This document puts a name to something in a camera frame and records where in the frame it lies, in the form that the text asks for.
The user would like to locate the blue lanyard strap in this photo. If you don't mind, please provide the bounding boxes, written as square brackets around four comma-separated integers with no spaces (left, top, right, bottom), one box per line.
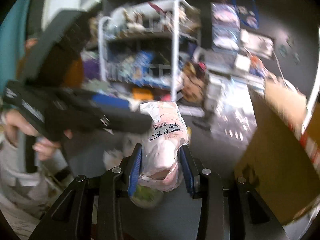
[229,0,260,30]

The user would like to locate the pink white plastic bag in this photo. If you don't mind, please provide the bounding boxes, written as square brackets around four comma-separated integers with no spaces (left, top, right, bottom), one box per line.
[103,101,190,209]

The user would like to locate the white wire shelf rack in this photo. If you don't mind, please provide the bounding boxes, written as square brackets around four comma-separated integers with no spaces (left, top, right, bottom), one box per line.
[98,0,201,101]

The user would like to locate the grey sleeve forearm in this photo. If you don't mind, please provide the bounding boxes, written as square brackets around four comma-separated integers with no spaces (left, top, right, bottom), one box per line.
[1,138,67,218]

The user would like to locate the brown cardboard box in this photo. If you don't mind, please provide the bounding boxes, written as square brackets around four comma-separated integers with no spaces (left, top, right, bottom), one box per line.
[234,81,319,225]

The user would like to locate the orange small box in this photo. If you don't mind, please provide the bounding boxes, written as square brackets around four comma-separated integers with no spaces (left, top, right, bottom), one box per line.
[132,87,154,101]

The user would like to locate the stacked plush toy boxes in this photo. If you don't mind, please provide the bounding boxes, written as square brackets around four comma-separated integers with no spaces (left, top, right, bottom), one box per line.
[211,3,240,52]

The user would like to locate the person's left hand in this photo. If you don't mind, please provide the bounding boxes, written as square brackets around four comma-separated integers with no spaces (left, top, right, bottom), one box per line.
[2,109,62,161]

